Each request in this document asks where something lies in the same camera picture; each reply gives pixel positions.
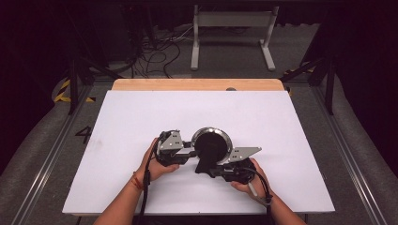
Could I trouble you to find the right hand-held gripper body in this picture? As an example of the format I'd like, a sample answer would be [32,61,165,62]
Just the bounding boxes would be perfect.
[219,145,263,185]

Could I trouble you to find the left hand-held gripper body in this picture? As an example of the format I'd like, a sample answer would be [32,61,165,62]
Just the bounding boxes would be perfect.
[155,128,192,167]

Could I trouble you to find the person's right hand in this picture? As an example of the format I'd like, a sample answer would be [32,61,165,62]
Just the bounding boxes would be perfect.
[230,157,275,205]

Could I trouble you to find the person's left hand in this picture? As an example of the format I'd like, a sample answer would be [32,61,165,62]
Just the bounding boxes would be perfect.
[136,137,181,184]

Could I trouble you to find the white table board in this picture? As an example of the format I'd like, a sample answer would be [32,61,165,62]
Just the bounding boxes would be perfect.
[61,89,336,217]

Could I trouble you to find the wooden table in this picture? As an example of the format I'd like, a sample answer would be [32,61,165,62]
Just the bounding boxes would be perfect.
[111,78,285,92]

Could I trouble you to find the black metal stand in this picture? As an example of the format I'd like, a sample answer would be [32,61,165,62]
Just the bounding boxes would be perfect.
[280,55,337,116]
[64,46,123,116]

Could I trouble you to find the yellow black hazard tape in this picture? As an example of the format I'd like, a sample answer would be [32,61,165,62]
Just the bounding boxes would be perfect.
[54,78,97,104]
[283,64,315,76]

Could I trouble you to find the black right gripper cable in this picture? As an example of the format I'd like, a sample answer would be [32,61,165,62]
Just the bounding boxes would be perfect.
[242,167,276,225]

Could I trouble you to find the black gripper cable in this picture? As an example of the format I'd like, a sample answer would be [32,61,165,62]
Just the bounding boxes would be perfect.
[242,167,276,225]
[137,132,167,225]

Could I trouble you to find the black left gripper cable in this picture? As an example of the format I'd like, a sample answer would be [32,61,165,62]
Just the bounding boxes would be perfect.
[137,132,167,225]

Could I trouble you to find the red bracelet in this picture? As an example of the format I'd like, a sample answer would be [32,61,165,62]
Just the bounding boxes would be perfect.
[130,171,145,191]

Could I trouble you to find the tangle of floor cables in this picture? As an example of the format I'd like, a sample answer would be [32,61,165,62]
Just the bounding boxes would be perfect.
[130,26,195,79]

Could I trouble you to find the aluminium floor rail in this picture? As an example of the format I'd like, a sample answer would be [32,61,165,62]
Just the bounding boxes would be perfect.
[10,83,95,225]
[311,83,389,225]

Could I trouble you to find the white metal desk frame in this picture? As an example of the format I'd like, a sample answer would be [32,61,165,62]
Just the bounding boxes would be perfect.
[190,4,281,72]

